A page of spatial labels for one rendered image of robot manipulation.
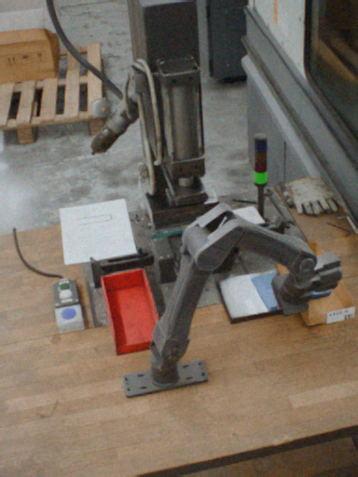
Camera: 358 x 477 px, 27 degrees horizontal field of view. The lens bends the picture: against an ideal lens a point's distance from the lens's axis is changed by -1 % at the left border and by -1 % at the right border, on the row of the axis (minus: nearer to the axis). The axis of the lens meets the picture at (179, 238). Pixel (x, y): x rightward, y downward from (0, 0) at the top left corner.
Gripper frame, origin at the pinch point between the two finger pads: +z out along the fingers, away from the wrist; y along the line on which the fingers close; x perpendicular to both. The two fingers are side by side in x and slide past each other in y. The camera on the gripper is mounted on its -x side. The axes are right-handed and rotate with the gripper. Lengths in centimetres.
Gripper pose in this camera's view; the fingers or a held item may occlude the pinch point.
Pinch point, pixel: (282, 305)
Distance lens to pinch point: 192.0
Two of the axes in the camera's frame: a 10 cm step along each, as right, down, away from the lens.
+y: -2.7, -8.9, 3.8
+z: -0.9, 4.1, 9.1
